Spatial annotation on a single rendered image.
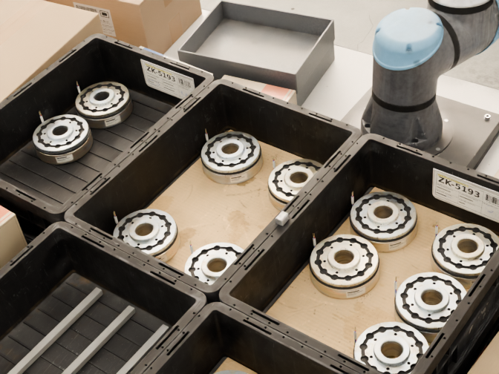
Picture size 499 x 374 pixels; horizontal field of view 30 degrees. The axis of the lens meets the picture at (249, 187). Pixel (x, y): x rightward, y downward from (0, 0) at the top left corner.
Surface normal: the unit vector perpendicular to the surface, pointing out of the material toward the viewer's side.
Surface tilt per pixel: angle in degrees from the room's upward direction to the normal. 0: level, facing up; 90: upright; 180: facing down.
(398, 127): 70
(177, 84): 90
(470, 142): 4
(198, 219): 0
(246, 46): 0
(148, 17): 90
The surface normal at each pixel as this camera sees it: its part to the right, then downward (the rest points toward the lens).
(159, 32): 0.87, 0.26
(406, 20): -0.15, -0.68
